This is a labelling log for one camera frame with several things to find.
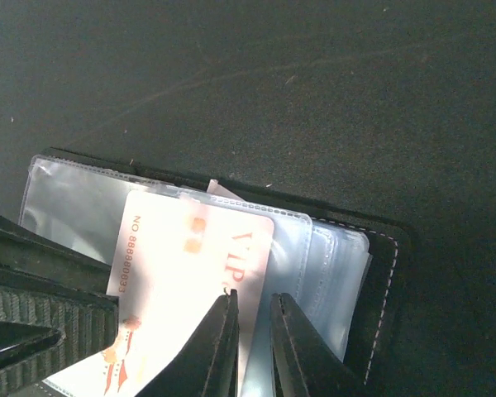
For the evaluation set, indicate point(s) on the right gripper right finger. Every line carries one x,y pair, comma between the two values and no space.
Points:
304,365

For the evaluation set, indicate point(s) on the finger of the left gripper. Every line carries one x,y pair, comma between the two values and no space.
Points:
54,309

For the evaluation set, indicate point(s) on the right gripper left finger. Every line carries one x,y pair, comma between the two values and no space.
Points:
207,364

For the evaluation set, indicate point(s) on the black leather card holder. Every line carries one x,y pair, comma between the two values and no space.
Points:
340,269

